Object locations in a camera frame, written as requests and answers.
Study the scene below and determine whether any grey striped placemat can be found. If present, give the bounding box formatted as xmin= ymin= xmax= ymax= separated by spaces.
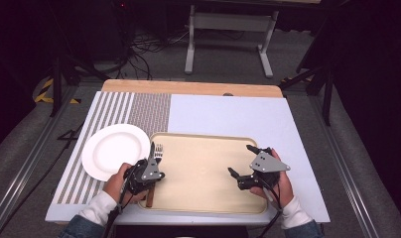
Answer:
xmin=56 ymin=91 xmax=173 ymax=205

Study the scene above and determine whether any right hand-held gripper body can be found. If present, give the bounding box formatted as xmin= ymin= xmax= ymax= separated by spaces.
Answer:
xmin=236 ymin=146 xmax=292 ymax=192

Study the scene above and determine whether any left hand-held gripper cable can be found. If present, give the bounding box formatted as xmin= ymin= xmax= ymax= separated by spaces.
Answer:
xmin=101 ymin=172 xmax=137 ymax=238

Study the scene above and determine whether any white ceramic plate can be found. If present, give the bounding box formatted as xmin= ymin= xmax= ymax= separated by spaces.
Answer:
xmin=80 ymin=123 xmax=152 ymax=182

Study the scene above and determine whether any bundle of black floor cables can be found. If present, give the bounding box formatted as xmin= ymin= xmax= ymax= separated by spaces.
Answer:
xmin=102 ymin=28 xmax=190 ymax=81

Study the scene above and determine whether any person's left hand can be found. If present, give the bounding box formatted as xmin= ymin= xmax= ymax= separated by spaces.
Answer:
xmin=102 ymin=162 xmax=149 ymax=204

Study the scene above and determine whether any fork with wooden handle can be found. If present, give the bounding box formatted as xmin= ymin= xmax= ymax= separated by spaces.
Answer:
xmin=145 ymin=143 xmax=165 ymax=209

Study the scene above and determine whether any aluminium floor rail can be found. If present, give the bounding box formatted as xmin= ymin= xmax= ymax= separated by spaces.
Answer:
xmin=0 ymin=86 xmax=77 ymax=232
xmin=309 ymin=95 xmax=380 ymax=238

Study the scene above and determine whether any hand-held gripper cable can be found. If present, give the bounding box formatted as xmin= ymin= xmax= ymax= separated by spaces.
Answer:
xmin=254 ymin=179 xmax=285 ymax=238
xmin=101 ymin=172 xmax=137 ymax=238

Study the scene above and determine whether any white metal desk frame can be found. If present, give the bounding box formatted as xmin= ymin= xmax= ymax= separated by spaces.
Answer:
xmin=184 ymin=4 xmax=280 ymax=79

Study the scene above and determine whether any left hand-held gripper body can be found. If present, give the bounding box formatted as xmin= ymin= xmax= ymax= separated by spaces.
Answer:
xmin=123 ymin=157 xmax=166 ymax=196

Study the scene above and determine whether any black metal stand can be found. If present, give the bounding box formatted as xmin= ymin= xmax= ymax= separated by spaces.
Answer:
xmin=49 ymin=54 xmax=102 ymax=118
xmin=280 ymin=60 xmax=335 ymax=127

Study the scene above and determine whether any right hand-held gripper cable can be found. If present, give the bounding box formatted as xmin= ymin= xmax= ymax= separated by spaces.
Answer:
xmin=254 ymin=179 xmax=285 ymax=238

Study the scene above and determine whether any beige plastic tray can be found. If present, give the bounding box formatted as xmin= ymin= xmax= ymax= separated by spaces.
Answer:
xmin=137 ymin=132 xmax=269 ymax=215

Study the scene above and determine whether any person's right hand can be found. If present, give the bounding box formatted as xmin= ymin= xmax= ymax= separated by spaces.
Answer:
xmin=249 ymin=148 xmax=295 ymax=210

